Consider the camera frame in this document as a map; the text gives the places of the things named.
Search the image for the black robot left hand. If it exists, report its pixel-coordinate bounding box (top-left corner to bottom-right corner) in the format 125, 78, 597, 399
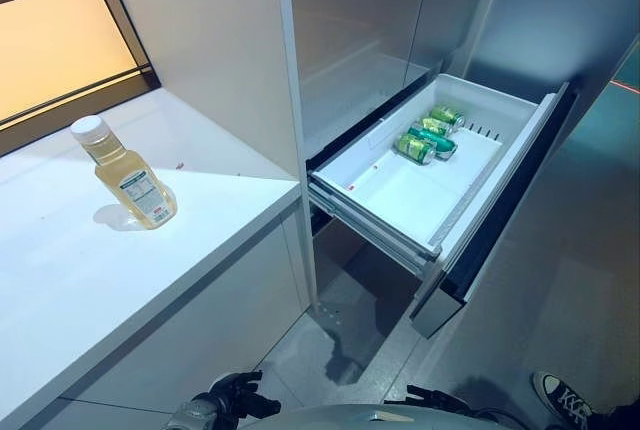
209, 371, 282, 422

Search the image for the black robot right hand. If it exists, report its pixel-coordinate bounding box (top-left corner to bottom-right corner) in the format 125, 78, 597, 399
406, 383, 471, 410

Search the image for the yellow drink bottle white cap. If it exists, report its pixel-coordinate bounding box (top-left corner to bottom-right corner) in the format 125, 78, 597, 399
69, 116, 179, 229

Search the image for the fridge drawer with white bin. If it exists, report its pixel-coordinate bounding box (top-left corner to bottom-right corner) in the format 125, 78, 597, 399
305, 72, 579, 341

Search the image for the stainless steel fridge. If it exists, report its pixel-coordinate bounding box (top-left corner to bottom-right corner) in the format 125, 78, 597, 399
273, 0, 640, 430

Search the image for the grey robot torso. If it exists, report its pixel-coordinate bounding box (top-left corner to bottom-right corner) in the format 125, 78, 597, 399
257, 402, 506, 430

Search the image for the black white canvas sneaker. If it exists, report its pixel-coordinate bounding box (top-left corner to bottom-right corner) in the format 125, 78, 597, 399
532, 371, 594, 430

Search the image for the white counter cabinet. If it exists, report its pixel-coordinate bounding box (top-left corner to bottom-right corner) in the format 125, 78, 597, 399
0, 87, 315, 430

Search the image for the light green drink can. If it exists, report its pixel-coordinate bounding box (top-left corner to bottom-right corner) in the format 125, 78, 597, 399
396, 133, 437, 166
428, 103, 466, 132

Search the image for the teal green drink can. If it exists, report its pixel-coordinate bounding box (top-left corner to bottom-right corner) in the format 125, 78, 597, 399
407, 122, 459, 160

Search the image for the orange lit window dark frame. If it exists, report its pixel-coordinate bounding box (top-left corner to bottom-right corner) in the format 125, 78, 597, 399
0, 0, 164, 156

